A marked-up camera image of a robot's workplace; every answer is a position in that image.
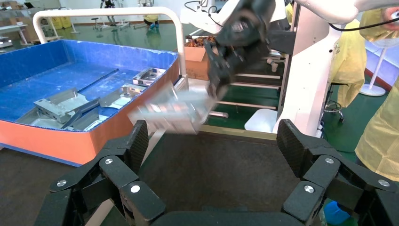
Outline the stamped grey metal part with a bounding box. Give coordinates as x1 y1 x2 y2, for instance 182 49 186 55
33 88 101 124
15 107 63 129
133 67 167 87
99 83 147 110
128 81 219 135
62 107 110 132

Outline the white tube railing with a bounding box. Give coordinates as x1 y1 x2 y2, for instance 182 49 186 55
32 6 188 92

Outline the yellow bin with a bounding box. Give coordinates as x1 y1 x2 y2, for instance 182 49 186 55
50 16 72 31

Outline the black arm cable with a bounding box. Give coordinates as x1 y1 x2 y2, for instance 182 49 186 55
327 17 399 32

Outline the white floor plate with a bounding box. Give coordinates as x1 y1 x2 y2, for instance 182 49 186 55
244 108 279 134

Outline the black tray with green rim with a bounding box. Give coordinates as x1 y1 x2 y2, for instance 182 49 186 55
93 124 302 226

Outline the person in yellow gown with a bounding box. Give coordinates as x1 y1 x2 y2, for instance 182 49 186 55
329 19 368 109
354 6 399 184

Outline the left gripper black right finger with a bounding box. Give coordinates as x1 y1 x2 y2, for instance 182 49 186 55
276 118 399 226

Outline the white machine column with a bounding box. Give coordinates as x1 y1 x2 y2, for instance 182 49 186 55
272 3 343 138

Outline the blue shoe cover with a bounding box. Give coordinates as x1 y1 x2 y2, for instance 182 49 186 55
323 201 351 226

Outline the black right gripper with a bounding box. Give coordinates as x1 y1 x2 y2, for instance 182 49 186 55
204 0 276 99

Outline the distant person in yellow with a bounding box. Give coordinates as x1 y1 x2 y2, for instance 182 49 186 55
143 14 160 31

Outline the white fan stand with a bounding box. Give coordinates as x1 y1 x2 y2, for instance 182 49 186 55
360 40 388 97

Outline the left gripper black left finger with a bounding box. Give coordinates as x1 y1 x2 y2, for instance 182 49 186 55
34 120 167 226

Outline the metal stool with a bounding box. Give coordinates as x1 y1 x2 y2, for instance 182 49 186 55
323 82 345 123

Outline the brown cardboard box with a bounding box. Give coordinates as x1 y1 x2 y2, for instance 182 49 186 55
184 37 210 81

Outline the blue box with orange outside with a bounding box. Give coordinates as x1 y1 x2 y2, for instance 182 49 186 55
0 39 181 168

